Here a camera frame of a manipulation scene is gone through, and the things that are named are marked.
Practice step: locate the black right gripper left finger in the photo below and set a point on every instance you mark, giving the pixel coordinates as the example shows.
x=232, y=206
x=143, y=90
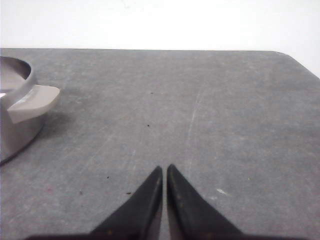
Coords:
x=135, y=217

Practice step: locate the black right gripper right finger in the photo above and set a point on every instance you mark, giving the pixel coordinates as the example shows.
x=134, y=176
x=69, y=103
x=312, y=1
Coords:
x=194, y=215

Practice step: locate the stainless steel steamer pot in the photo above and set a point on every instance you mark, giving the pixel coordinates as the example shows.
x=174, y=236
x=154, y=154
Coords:
x=24, y=104

